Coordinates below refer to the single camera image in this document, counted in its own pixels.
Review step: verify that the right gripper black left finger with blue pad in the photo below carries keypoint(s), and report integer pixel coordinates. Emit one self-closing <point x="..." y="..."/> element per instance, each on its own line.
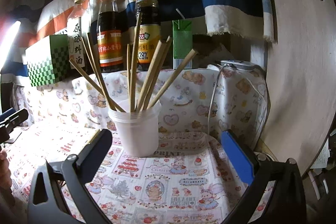
<point x="46" y="201"/>

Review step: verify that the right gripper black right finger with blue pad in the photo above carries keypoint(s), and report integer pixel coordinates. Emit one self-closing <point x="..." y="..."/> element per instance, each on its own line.
<point x="274" y="193"/>

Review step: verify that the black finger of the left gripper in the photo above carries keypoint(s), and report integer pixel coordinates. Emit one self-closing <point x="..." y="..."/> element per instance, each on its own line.
<point x="9" y="120"/>

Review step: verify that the thin bamboo chopstick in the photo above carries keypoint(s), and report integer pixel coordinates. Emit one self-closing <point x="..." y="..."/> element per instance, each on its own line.
<point x="128" y="68"/>

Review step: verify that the tall bamboo chopstick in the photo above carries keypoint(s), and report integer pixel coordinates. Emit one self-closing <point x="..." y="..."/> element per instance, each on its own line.
<point x="150" y="74"/>

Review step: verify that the person's left hand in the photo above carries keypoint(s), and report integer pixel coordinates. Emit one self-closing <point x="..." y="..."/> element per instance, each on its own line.
<point x="6" y="182"/>

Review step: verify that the green checkered white box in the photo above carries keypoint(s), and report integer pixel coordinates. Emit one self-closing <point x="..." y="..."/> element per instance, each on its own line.
<point x="48" y="60"/>

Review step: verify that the translucent white plastic cup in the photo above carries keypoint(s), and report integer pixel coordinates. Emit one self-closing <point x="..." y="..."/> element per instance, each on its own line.
<point x="138" y="132"/>

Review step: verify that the clear cooking wine bottle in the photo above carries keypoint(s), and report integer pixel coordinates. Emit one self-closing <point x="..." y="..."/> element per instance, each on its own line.
<point x="74" y="33"/>

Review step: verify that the baby bear pattern cloth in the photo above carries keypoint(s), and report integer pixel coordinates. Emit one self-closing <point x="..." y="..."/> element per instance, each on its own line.
<point x="209" y="100"/>

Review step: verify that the round wooden board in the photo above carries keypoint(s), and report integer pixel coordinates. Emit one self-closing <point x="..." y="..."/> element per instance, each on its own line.
<point x="301" y="80"/>

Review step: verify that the dark vinegar bottle red label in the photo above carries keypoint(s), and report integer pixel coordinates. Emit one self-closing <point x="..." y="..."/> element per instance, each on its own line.
<point x="109" y="37"/>

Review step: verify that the soy sauce bottle yellow label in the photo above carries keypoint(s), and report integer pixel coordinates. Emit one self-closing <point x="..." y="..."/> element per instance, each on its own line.
<point x="149" y="33"/>

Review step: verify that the green drink carton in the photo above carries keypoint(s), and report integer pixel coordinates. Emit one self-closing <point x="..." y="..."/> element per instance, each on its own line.
<point x="182" y="40"/>

